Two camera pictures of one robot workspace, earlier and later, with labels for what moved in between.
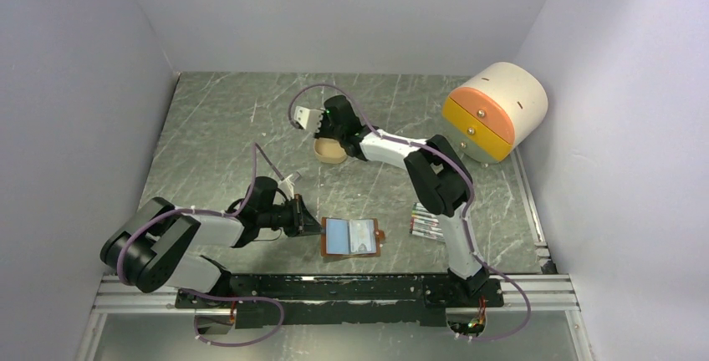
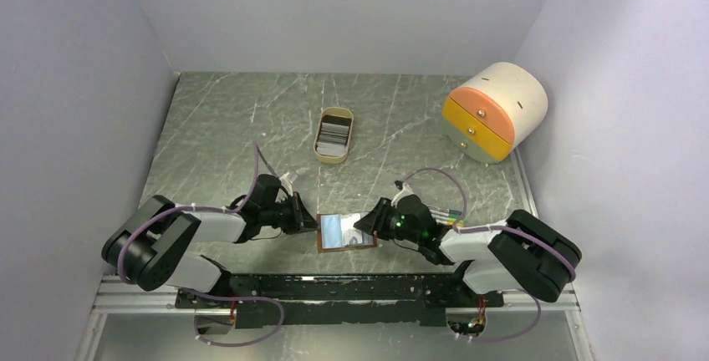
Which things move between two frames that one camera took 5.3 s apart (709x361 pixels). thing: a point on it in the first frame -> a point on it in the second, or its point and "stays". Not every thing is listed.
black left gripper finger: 307,222 stays
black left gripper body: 281,216 stays
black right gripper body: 327,130 -> 393,226
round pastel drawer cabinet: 499,109 stays
